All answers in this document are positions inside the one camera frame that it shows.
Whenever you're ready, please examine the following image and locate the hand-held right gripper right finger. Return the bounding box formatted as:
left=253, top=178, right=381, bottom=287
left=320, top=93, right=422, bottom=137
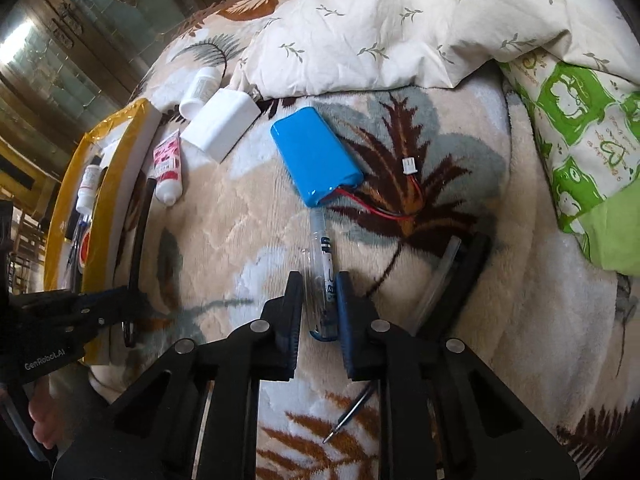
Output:
left=335, top=271, right=578, bottom=480

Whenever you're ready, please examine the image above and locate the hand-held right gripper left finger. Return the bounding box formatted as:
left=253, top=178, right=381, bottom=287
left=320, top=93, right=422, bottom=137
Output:
left=52, top=270, right=306, bottom=480

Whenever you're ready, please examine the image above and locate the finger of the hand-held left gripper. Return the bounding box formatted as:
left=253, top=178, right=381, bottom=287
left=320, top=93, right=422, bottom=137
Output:
left=65, top=286, right=146, bottom=313
left=62, top=310, right=136, bottom=346

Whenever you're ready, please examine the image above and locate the clear plastic tube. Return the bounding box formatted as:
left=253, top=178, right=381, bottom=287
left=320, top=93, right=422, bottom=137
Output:
left=306, top=209, right=341, bottom=343

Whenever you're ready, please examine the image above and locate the white foam box yellow tape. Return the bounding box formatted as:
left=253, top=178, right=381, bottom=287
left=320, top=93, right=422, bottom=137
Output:
left=42, top=97, right=163, bottom=366

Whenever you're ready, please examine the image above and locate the person's left hand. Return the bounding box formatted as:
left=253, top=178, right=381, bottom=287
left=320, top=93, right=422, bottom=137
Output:
left=27, top=390, right=68, bottom=453

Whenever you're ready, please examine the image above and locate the blue pen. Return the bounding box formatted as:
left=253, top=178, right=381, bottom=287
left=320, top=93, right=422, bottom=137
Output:
left=65, top=215, right=88, bottom=281

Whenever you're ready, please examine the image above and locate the small red-label bottle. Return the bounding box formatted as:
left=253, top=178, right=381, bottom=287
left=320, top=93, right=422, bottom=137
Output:
left=75, top=162, right=103, bottom=213

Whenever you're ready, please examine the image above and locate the floral plush blanket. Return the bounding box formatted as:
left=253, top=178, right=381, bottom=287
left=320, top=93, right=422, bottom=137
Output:
left=87, top=0, right=640, bottom=480

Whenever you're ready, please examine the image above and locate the pink and white tube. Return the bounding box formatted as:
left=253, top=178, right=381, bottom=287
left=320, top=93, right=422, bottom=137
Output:
left=151, top=129, right=186, bottom=206

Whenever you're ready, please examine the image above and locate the blue battery pack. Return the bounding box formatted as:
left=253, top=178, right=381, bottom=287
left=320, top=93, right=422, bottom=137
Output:
left=270, top=106, right=423, bottom=221

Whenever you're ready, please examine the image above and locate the white power adapter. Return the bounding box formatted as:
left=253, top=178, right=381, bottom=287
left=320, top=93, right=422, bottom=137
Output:
left=180, top=88, right=262, bottom=163

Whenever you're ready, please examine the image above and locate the white plastic bottle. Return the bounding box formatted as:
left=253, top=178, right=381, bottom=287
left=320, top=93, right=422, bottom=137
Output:
left=178, top=67, right=222, bottom=121

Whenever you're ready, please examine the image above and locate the wooden glass-door cabinet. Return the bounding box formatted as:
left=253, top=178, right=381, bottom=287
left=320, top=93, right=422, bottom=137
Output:
left=0, top=0, right=291, bottom=291

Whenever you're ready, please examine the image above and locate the white leaf-print quilt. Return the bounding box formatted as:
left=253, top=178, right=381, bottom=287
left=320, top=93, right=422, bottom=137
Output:
left=227, top=0, right=628, bottom=101

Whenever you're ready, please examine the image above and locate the green printed pillowcase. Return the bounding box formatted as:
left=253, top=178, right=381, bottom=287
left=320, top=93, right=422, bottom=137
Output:
left=272, top=0, right=640, bottom=277

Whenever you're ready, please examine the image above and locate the grey cable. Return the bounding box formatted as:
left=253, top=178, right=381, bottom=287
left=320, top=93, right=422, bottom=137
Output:
left=0, top=385, right=48, bottom=463

